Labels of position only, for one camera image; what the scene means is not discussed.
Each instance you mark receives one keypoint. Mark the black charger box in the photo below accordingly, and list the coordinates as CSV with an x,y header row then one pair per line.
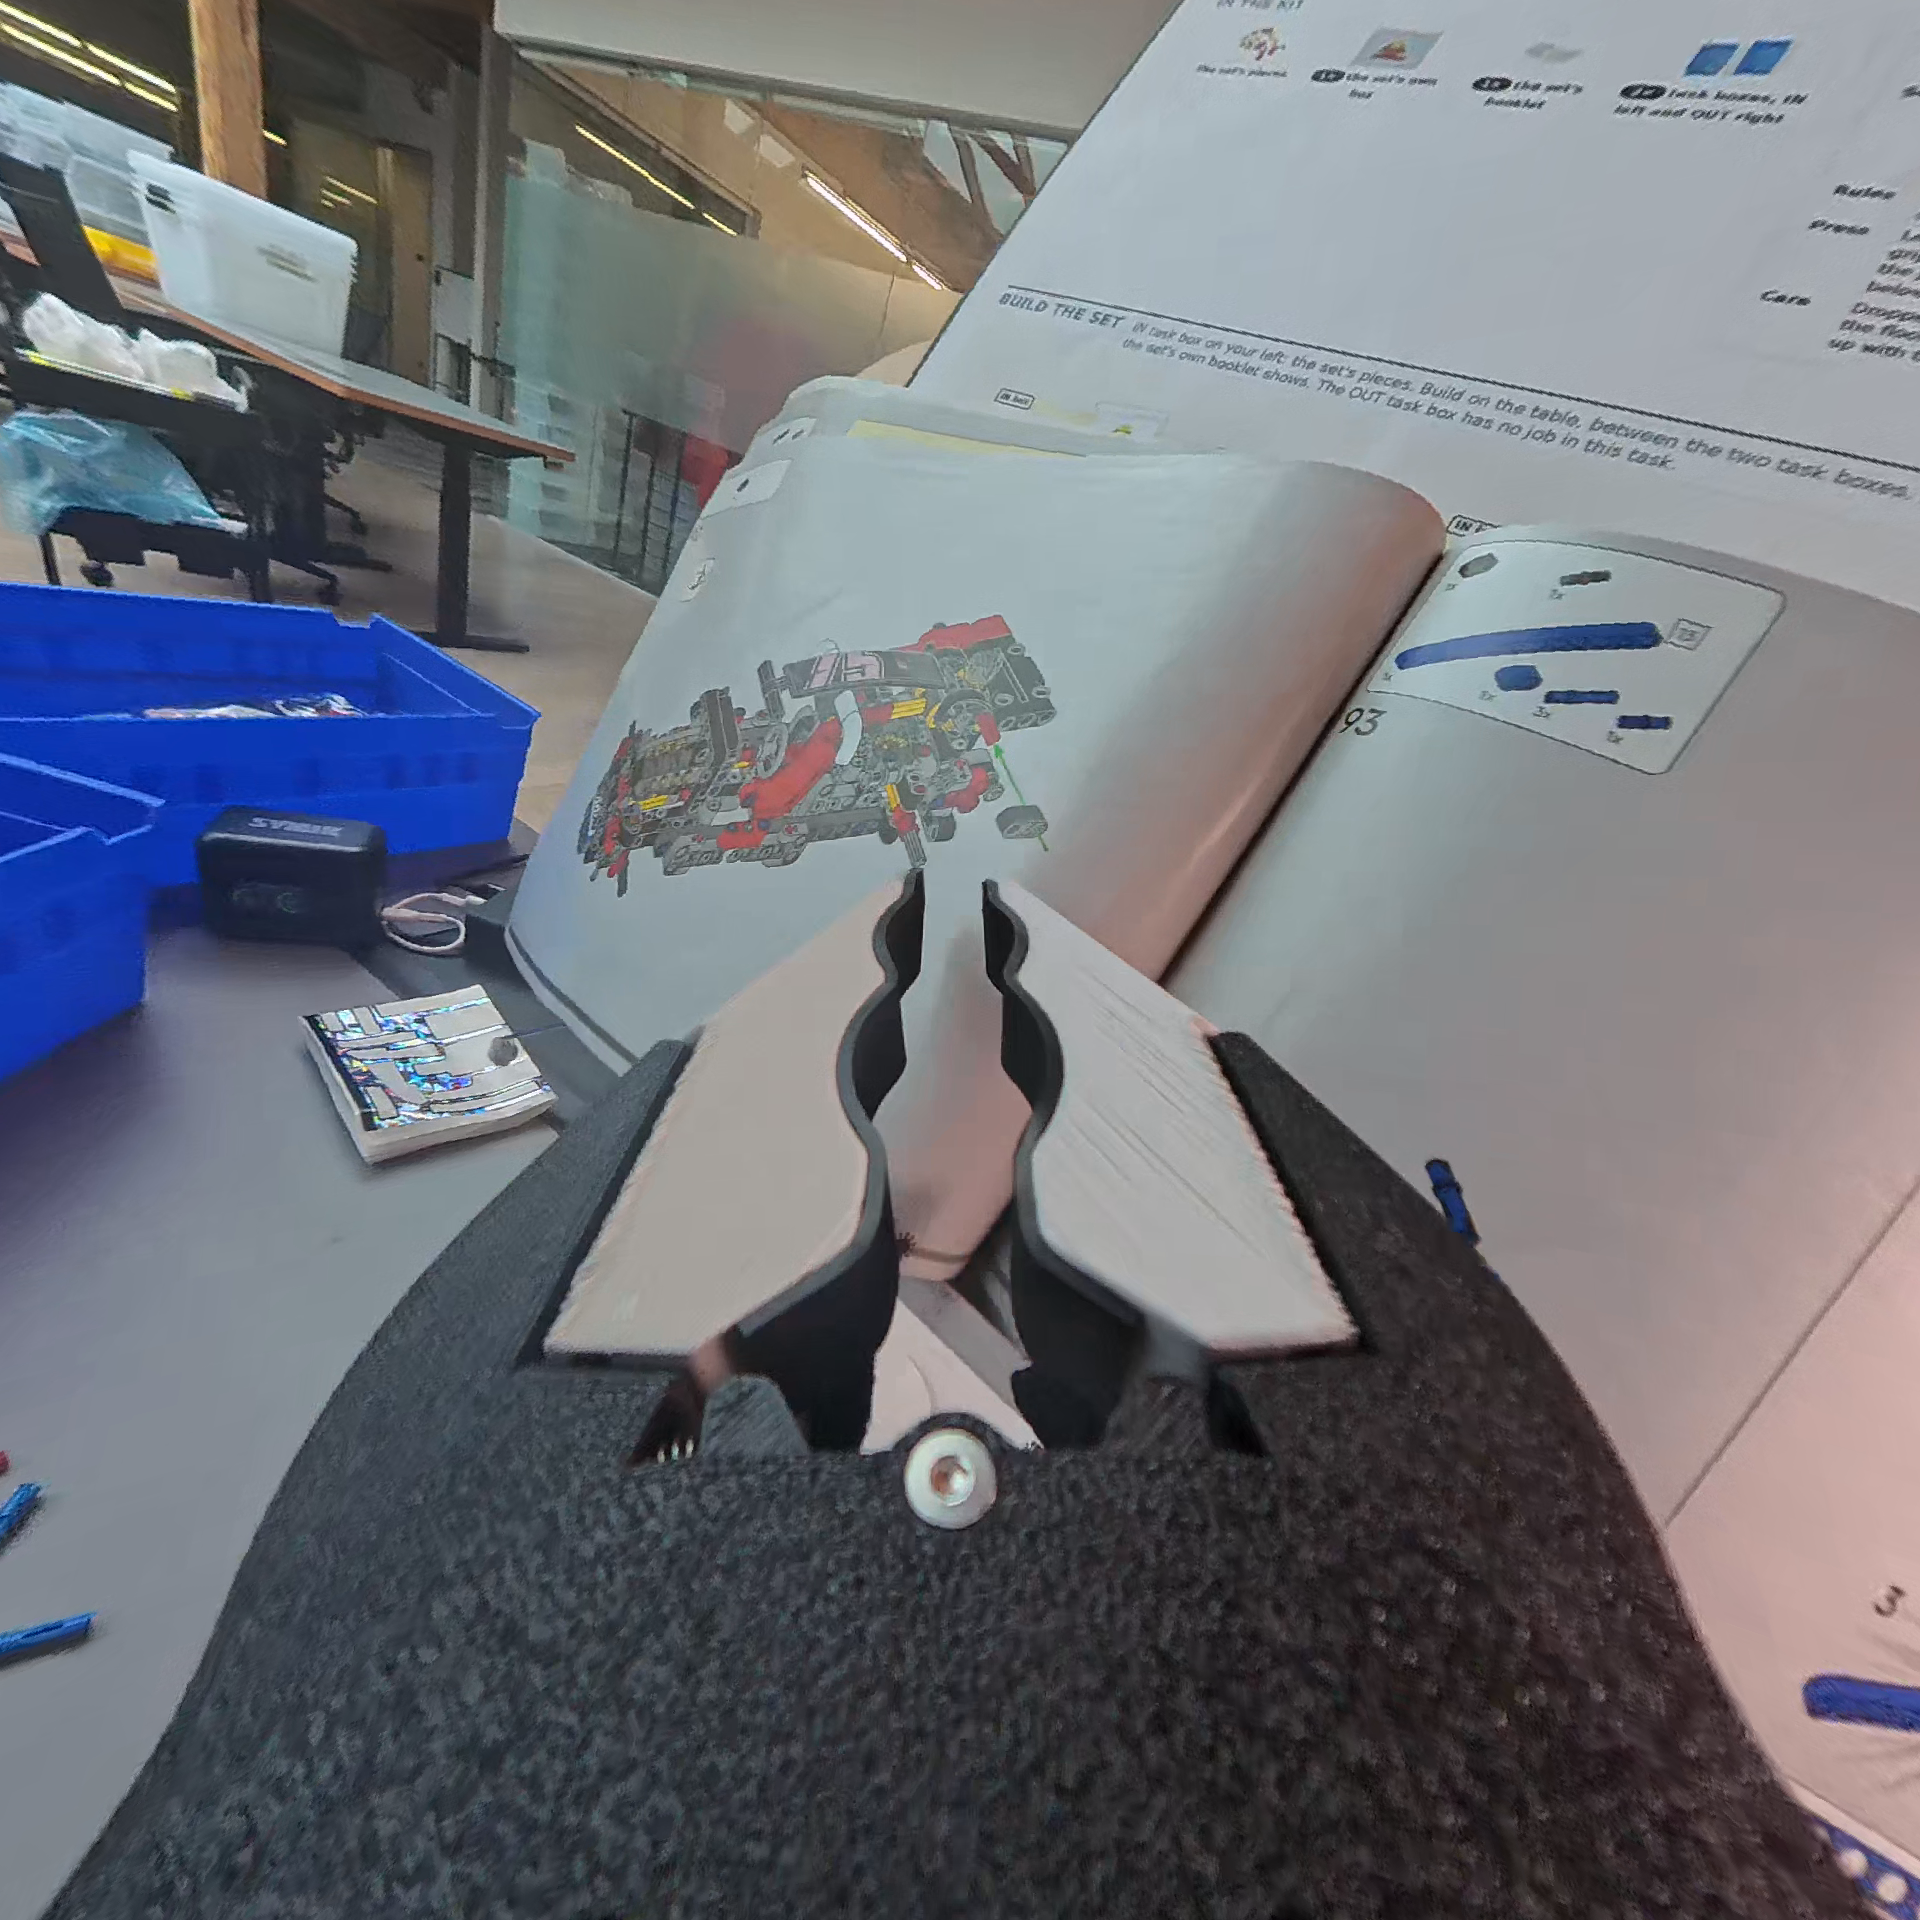
x,y
294,874

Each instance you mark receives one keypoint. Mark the blue plastic bin white tag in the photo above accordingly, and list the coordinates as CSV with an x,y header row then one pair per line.
x,y
61,931

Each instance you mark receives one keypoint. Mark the holographic sticker sheet pad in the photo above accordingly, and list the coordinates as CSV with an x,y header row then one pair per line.
x,y
429,1074

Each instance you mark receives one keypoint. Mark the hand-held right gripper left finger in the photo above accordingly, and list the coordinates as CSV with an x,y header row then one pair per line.
x,y
722,1201

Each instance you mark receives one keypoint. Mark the blue plastic bag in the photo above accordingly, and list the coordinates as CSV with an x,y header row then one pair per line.
x,y
90,475

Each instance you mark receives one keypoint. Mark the printed instruction sheet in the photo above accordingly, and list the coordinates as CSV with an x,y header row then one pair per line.
x,y
1425,225

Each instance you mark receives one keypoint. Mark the toy car instruction booklet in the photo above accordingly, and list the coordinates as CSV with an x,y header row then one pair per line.
x,y
1202,675

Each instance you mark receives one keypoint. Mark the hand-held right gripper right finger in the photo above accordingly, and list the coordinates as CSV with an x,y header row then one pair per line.
x,y
1172,1201

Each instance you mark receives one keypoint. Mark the long wooden-top office desk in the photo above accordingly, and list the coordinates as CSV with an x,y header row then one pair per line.
x,y
377,399

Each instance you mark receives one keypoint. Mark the white plastic bags bundle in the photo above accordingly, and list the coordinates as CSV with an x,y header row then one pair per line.
x,y
119,354

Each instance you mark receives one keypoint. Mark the grey desk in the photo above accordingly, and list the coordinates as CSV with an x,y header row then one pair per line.
x,y
181,1277

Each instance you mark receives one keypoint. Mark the blue toy pin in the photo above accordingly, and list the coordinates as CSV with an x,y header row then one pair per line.
x,y
1452,1197

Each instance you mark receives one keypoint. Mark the pile of small toy pins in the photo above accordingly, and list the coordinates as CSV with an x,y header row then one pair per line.
x,y
45,1636

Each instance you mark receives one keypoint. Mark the white plastic storage box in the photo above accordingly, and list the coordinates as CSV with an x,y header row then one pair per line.
x,y
249,254

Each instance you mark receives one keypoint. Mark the stack of clear plastic boxes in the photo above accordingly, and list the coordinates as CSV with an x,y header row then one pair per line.
x,y
61,149

